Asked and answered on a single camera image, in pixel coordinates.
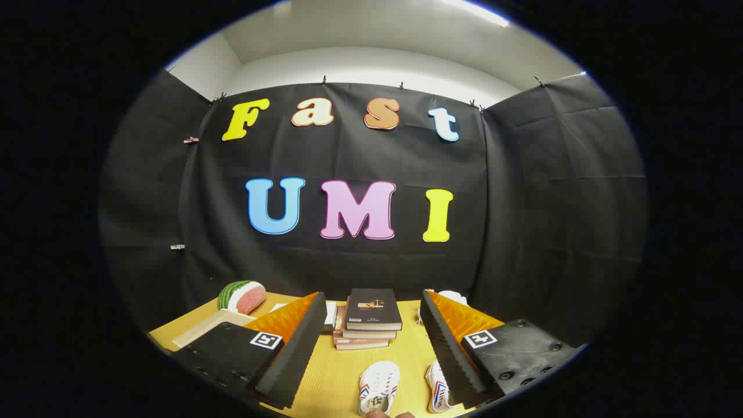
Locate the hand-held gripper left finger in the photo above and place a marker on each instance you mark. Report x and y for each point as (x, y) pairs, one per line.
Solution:
(302, 348)

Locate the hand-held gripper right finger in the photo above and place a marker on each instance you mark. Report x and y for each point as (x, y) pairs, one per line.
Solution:
(444, 348)

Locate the white canvas shoe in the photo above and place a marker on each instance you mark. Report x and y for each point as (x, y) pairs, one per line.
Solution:
(378, 386)
(436, 392)

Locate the cream fabric storage box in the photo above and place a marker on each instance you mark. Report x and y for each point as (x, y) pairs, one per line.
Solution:
(209, 328)

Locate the white portrait cover book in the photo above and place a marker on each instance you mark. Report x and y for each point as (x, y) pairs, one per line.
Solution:
(331, 316)

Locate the white cartoon face toy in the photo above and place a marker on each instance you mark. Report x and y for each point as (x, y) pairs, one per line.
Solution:
(454, 297)

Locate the maroon book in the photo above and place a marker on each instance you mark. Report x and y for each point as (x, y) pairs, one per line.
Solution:
(360, 345)

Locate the brown book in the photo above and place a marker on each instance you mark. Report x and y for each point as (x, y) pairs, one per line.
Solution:
(368, 335)

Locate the watermelon slice toy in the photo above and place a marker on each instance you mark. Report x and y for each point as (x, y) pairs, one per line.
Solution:
(244, 296)

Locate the black backdrop cloth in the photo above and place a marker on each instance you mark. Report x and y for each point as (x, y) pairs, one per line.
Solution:
(348, 157)

